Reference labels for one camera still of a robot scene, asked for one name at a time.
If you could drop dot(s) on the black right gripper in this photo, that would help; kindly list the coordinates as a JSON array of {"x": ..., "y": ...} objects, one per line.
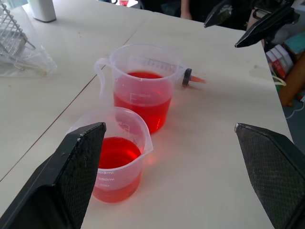
[{"x": 274, "y": 6}]

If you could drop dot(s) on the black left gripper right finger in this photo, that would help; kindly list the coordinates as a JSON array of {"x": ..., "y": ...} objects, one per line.
[{"x": 271, "y": 171}]

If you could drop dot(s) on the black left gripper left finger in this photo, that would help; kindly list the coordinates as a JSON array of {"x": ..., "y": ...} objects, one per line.
[{"x": 71, "y": 167}]

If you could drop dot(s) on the small beaker with red liquid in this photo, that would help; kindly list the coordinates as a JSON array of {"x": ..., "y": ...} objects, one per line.
[{"x": 119, "y": 157}]

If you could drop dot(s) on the clear syringe with orange tip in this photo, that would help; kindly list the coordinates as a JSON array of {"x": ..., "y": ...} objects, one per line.
[{"x": 187, "y": 76}]

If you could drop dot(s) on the large beaker with red liquid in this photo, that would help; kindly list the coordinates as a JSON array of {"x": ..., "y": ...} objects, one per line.
[{"x": 143, "y": 100}]

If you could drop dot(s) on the red-filled clear cup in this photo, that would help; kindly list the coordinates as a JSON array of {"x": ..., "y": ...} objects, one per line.
[{"x": 123, "y": 2}]

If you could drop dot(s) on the stack of white red boxes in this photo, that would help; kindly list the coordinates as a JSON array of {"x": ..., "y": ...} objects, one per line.
[{"x": 280, "y": 60}]

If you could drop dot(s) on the teal box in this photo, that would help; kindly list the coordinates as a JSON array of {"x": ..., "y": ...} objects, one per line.
[{"x": 296, "y": 43}]

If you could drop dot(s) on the person in dark clothes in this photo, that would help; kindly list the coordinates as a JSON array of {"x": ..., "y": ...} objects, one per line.
[{"x": 166, "y": 7}]

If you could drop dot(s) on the brown wooden furniture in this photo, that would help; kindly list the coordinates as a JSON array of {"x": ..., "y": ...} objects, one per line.
[{"x": 294, "y": 83}]

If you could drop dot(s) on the clear plastic bag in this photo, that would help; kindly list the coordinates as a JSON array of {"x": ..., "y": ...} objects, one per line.
[{"x": 35, "y": 62}]

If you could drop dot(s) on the white cylindrical container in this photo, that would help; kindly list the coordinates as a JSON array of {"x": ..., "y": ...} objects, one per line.
[{"x": 43, "y": 10}]

